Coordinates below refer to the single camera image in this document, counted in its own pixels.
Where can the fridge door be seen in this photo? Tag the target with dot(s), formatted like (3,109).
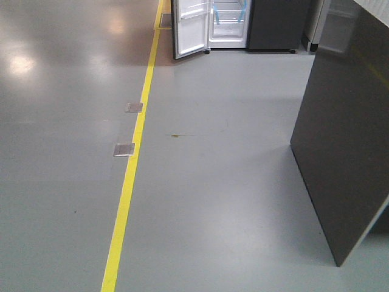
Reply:
(190,21)

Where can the dark grey fridge body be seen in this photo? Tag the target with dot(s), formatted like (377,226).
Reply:
(258,26)

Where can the metal floor socket plate near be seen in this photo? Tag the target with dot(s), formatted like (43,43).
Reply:
(124,150)

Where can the metal floor socket plate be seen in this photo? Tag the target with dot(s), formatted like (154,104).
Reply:
(124,150)
(134,107)

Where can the metal floor socket plate far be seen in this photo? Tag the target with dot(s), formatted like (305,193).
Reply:
(134,107)

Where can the grey kitchen counter cabinet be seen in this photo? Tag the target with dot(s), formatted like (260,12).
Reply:
(340,138)

